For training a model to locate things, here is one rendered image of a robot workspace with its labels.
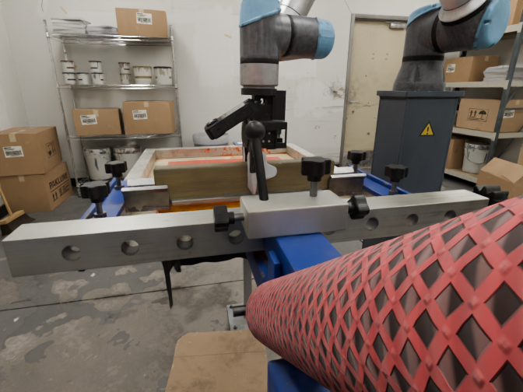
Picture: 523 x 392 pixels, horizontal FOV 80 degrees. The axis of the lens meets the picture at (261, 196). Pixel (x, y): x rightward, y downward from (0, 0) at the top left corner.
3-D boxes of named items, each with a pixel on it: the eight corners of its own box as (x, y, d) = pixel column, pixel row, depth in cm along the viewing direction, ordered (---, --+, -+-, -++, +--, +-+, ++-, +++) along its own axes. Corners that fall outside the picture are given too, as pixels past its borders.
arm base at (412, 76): (424, 90, 108) (429, 59, 105) (456, 90, 94) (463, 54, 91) (383, 90, 106) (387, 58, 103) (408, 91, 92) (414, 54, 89)
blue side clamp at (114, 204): (117, 204, 76) (114, 177, 74) (139, 203, 77) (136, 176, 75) (78, 272, 48) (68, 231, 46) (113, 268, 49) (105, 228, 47)
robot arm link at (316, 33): (307, 25, 70) (264, 19, 66) (340, 15, 61) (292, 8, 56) (305, 63, 73) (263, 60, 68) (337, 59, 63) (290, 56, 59)
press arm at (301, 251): (263, 251, 44) (263, 218, 43) (303, 246, 45) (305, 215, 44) (306, 344, 28) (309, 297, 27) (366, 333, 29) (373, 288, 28)
